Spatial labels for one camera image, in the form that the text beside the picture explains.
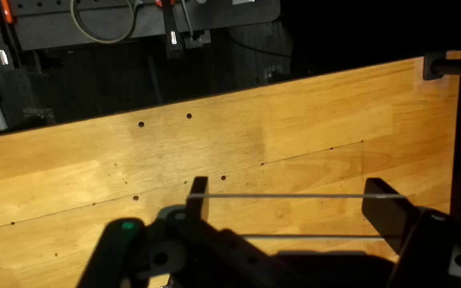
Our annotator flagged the orange handled bar clamp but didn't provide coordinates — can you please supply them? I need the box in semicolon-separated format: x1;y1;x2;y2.
159;0;183;59

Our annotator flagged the black table edge clamp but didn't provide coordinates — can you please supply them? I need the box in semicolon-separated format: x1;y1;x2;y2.
423;51;461;80

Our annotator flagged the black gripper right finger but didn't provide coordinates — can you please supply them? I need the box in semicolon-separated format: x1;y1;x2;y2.
362;177;420;253

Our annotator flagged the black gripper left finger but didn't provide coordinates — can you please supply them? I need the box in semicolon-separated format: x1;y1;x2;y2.
186;176;209;217

